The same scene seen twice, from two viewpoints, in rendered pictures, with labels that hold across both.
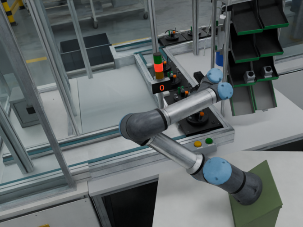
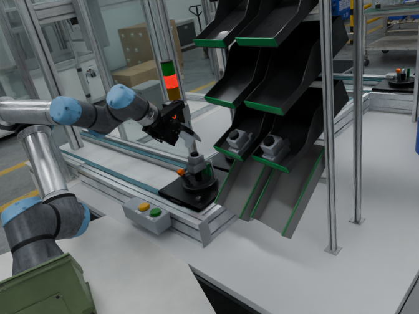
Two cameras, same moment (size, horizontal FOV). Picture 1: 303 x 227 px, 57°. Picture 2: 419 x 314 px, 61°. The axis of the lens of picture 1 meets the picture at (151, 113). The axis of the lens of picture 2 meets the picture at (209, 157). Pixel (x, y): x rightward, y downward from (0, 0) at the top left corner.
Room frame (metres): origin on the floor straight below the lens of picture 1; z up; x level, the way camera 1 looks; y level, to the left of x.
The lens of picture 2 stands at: (0.82, -1.36, 1.66)
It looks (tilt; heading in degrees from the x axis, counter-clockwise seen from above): 26 degrees down; 59
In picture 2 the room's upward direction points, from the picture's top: 11 degrees counter-clockwise
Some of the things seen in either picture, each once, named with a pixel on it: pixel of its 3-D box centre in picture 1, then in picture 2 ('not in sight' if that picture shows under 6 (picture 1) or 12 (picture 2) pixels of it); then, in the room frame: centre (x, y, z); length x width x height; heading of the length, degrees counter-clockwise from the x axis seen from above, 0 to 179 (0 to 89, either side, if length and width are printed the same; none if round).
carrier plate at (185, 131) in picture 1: (197, 119); (200, 185); (1.39, -0.29, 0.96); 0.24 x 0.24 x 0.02; 11
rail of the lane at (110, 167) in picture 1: (163, 151); (132, 195); (1.19, -0.04, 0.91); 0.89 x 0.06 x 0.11; 101
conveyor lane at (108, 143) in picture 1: (152, 134); (161, 176); (1.35, 0.01, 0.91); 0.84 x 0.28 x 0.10; 101
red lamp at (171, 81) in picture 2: (158, 66); (171, 80); (1.47, -0.08, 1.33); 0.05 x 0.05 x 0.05
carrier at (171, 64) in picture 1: (162, 64); not in sight; (2.12, -0.15, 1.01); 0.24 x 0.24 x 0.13; 11
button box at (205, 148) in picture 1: (197, 148); (146, 214); (1.16, -0.24, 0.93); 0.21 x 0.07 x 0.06; 101
